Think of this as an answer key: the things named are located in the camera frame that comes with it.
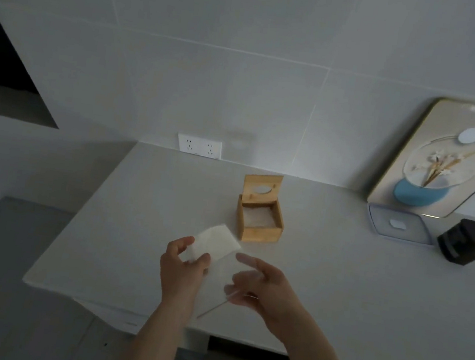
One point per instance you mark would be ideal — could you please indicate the clear plastic wrapper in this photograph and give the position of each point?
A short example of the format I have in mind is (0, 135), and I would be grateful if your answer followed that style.
(218, 283)

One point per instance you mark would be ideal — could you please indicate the white wall socket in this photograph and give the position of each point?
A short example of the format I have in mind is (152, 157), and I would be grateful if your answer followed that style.
(199, 146)

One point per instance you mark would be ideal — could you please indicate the flower print tray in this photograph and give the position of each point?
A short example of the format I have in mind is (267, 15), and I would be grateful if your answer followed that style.
(447, 160)

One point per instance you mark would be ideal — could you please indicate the white tissue pack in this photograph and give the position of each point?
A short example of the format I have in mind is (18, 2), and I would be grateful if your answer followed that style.
(218, 241)

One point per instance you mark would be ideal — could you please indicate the person's left thumb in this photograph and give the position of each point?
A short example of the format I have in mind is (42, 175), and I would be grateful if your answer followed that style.
(179, 247)

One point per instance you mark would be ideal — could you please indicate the person's right fingers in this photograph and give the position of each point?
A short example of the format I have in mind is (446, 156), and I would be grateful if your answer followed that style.
(247, 279)

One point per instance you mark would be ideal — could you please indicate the bamboo tissue box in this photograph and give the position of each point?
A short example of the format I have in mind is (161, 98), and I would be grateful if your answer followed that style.
(261, 215)

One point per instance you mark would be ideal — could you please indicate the person's right hand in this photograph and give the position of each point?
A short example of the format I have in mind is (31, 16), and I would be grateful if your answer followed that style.
(273, 296)

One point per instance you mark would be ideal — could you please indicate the clear plastic container lid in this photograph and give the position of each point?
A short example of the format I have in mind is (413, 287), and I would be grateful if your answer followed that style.
(400, 224)

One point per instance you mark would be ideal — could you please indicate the black dispenser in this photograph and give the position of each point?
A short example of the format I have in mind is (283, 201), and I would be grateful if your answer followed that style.
(467, 242)

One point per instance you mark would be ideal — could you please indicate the person's left forearm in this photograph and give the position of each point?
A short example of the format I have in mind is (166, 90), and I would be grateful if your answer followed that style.
(157, 340)

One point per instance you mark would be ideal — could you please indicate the person's left hand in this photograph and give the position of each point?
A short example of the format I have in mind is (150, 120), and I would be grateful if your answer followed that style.
(178, 278)

